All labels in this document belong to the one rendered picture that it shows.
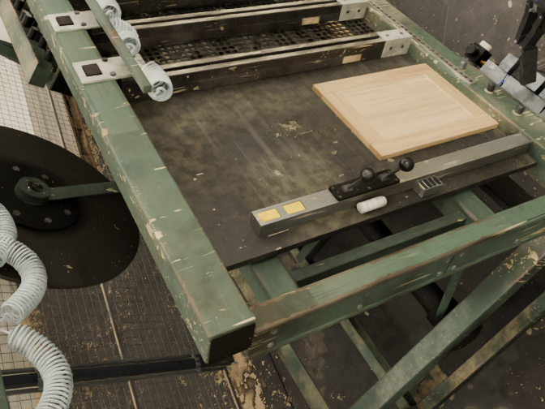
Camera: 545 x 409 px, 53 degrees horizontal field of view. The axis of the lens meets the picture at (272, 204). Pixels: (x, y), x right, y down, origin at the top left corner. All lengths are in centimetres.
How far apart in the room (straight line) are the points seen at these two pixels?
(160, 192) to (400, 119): 84
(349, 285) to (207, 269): 31
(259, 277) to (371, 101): 78
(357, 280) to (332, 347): 209
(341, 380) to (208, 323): 228
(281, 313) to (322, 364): 223
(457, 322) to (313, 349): 149
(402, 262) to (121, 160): 69
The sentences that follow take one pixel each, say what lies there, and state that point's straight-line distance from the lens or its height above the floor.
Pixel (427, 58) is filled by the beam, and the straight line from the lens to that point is 211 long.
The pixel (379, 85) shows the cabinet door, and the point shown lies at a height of 111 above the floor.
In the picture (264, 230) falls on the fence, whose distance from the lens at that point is 129.
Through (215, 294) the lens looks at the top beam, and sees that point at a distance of 106.
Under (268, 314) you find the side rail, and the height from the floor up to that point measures 182.
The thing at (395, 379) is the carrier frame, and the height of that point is 79.
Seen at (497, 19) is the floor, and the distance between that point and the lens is 311.
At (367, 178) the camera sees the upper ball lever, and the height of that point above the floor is 156.
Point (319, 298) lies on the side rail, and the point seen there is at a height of 171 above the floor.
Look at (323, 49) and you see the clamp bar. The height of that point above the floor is 126.
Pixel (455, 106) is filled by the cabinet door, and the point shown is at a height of 96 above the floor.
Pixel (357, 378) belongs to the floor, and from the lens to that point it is 320.
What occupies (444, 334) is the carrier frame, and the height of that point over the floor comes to 79.
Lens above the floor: 263
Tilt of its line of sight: 47 degrees down
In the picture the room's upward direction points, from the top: 79 degrees counter-clockwise
